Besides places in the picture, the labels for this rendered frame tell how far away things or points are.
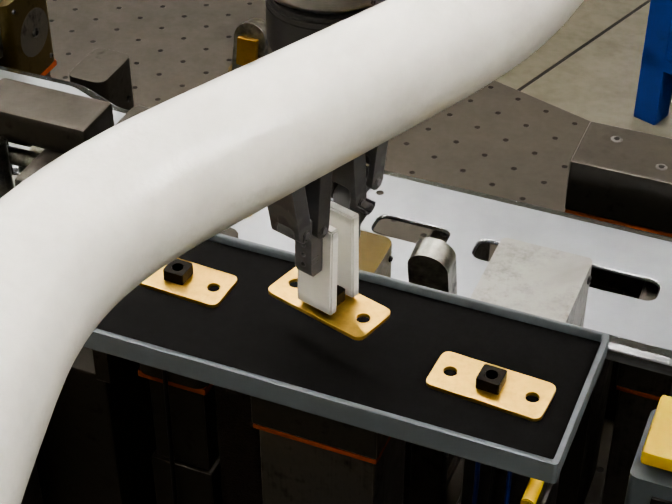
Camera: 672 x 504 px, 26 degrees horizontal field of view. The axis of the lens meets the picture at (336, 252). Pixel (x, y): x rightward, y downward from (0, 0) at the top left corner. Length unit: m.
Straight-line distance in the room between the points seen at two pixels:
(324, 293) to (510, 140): 1.13
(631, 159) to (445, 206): 0.19
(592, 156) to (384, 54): 0.87
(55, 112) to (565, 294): 0.45
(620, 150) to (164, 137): 0.94
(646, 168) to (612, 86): 2.12
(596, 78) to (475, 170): 1.62
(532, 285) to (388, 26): 0.57
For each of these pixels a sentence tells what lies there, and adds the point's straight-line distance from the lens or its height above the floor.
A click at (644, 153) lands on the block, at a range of 1.49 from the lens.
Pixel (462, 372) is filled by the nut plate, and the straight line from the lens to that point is 1.01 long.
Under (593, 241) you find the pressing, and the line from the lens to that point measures 1.41.
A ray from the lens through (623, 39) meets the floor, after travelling 3.79.
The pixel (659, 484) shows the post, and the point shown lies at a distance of 0.99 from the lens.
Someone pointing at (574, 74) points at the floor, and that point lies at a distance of 3.62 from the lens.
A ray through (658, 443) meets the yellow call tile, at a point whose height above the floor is 1.16.
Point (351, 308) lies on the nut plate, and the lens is 1.00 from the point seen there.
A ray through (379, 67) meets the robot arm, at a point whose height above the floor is 1.53.
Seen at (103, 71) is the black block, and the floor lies 0.99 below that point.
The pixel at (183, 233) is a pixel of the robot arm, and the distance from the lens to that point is 0.59.
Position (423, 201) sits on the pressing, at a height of 1.00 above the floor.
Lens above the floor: 1.85
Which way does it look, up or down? 38 degrees down
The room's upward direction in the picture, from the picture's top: straight up
